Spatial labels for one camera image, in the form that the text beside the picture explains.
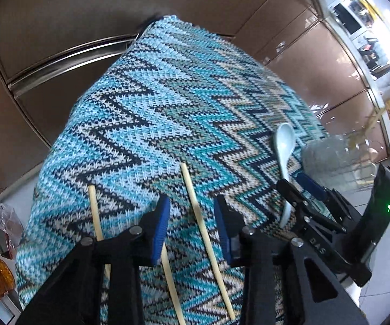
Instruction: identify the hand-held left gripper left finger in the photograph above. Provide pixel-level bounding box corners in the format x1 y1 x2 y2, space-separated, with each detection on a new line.
15 194 172 325

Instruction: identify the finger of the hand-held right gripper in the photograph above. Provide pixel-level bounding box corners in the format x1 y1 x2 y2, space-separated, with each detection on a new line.
276 179 317 220
296 173 354 233

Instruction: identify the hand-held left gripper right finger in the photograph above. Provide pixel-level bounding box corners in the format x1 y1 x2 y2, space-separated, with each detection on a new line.
213 194 370 325

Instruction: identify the clear glass utensil holder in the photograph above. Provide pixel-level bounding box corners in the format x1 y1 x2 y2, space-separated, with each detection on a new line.
300 135 380 195

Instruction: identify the pale wooden chopstick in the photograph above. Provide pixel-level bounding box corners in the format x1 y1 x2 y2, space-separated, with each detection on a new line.
160 244 187 325
180 163 237 320
88 186 112 280

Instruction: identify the white ceramic spoon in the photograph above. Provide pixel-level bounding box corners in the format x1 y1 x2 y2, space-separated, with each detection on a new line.
272 123 297 229

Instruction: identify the blue zigzag knitted cloth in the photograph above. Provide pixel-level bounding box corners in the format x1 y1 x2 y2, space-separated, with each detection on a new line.
15 15 331 325

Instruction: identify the clear plastic bag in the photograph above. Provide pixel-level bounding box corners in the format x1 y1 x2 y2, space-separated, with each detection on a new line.
0 201 24 261

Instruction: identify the white microwave oven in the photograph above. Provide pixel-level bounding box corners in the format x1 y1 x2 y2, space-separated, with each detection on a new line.
328 2 363 36

